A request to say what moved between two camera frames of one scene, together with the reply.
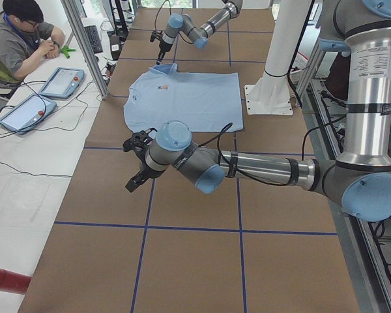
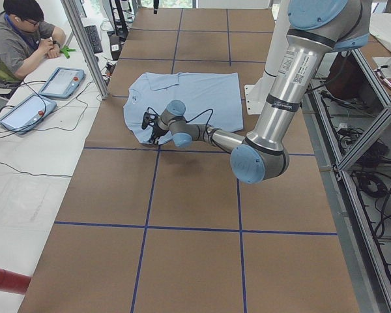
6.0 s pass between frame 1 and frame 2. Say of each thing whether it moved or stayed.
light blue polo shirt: stayed
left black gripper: moved
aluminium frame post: stayed
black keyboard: stayed
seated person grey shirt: stayed
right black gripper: moved
